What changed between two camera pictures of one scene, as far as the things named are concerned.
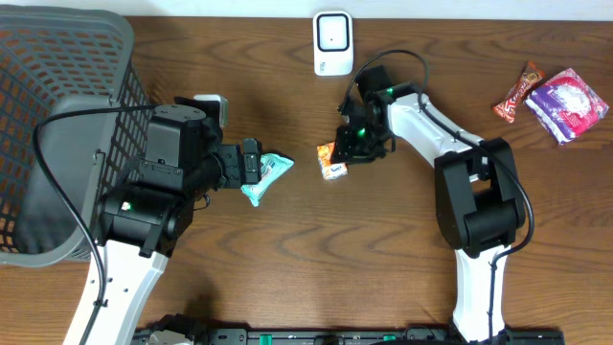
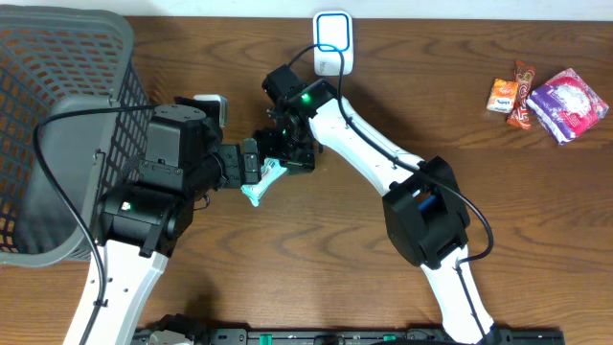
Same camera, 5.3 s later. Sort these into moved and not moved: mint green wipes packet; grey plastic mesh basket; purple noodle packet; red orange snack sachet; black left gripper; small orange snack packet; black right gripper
Moved: black right gripper; red orange snack sachet; small orange snack packet
Not moved: grey plastic mesh basket; mint green wipes packet; black left gripper; purple noodle packet
